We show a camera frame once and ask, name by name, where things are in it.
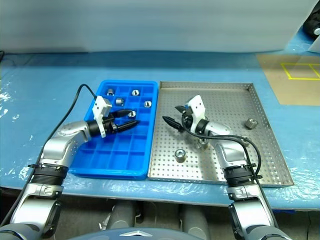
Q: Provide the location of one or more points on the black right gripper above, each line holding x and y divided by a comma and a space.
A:
188, 115

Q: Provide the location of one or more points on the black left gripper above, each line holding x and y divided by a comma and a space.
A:
110, 123

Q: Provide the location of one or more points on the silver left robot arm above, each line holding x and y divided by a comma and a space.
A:
65, 132

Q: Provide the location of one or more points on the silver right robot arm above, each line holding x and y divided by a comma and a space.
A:
232, 152

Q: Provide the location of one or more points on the blue compartment tray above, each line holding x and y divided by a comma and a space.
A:
120, 155

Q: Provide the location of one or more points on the perforated metal tray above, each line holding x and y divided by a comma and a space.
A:
175, 100

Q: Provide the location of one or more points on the metal nut top middle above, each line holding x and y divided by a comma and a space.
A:
135, 92

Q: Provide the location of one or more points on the metal nut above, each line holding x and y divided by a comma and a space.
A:
135, 92
110, 91

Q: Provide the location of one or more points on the metal nut top left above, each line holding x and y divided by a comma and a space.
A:
110, 91

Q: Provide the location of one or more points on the grey rounded cylinder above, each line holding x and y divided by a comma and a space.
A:
195, 218
123, 215

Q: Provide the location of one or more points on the blue-grey robot torso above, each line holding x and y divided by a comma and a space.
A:
112, 235

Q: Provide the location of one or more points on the brown cardboard sheet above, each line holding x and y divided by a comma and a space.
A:
300, 92

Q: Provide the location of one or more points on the white angled panel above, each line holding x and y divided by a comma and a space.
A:
315, 46

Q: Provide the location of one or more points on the black rounded object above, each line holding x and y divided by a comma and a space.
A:
311, 25

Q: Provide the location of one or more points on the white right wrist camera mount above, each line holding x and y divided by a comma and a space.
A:
198, 107

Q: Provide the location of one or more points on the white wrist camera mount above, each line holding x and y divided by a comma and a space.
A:
198, 107
101, 105

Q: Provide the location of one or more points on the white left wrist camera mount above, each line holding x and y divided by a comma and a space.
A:
101, 105

